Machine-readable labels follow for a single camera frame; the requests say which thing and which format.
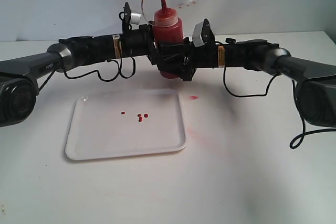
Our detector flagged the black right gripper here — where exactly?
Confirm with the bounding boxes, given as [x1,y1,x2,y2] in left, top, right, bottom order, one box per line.
[178,38,218,82]

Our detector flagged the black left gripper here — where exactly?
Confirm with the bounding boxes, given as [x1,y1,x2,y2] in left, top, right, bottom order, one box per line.
[122,24,188,73]

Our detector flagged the red sauce squeeze bottle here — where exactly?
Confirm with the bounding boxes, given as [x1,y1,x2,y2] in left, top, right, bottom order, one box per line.
[146,0,184,79]

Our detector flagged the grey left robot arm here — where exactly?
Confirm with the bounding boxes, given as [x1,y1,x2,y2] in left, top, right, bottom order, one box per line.
[1,25,187,127]

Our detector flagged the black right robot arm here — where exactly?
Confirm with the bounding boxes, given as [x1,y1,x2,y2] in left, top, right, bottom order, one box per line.
[179,38,335,127]

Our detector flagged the red sauce drops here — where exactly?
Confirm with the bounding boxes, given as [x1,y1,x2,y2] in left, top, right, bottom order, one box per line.
[120,111,149,123]

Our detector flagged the white rectangular plastic tray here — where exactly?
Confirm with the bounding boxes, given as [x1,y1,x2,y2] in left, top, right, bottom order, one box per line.
[65,89,187,161]

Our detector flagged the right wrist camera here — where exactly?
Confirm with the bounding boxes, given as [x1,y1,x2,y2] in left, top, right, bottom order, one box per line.
[192,18,215,48]

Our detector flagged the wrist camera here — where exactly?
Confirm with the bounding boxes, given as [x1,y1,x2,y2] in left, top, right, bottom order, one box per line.
[119,2,142,33]
[192,18,215,48]

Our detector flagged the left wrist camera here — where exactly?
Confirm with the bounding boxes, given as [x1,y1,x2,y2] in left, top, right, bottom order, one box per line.
[119,2,142,33]

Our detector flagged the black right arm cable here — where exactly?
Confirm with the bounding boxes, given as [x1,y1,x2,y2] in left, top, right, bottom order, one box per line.
[222,37,336,150]

